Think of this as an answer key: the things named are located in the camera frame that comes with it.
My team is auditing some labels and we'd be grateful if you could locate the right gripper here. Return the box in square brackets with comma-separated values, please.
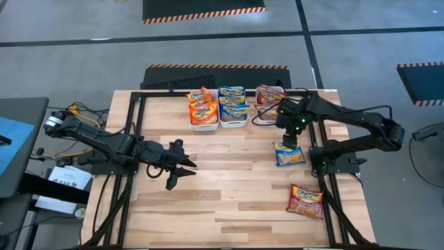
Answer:
[276, 99, 307, 150]

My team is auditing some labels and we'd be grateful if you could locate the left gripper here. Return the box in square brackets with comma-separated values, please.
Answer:
[137, 138, 198, 191]

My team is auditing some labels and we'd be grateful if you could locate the white plastic bin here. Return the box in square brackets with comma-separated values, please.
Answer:
[255, 85, 287, 126]
[187, 86, 220, 132]
[218, 86, 250, 128]

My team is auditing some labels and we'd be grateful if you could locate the black hazard-striped floor mat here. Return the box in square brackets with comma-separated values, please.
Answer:
[396, 61, 444, 107]
[142, 0, 267, 25]
[140, 63, 293, 90]

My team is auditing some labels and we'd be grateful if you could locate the printed white paper sheet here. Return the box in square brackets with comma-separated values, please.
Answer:
[46, 165, 94, 191]

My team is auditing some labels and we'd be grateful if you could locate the black desk beam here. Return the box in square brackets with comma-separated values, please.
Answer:
[19, 172, 91, 206]

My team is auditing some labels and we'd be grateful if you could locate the grey desk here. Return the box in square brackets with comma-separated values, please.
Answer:
[0, 97, 49, 199]

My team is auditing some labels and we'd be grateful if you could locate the blue desk pad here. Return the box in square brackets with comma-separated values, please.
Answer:
[0, 116, 35, 178]

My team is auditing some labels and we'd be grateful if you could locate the dark grey cabinet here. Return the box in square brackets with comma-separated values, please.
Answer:
[0, 192, 34, 250]

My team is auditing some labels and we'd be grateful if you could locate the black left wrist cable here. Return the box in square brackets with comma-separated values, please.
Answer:
[145, 162, 168, 180]

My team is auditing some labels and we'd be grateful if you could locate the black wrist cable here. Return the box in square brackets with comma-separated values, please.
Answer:
[250, 113, 278, 127]
[145, 162, 168, 180]

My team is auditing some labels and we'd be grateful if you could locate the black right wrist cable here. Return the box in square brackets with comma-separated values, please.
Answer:
[250, 113, 278, 127]

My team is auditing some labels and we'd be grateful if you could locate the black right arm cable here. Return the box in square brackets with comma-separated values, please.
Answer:
[341, 103, 395, 122]

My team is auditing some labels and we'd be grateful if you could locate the yellow cable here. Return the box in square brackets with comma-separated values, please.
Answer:
[34, 112, 95, 159]

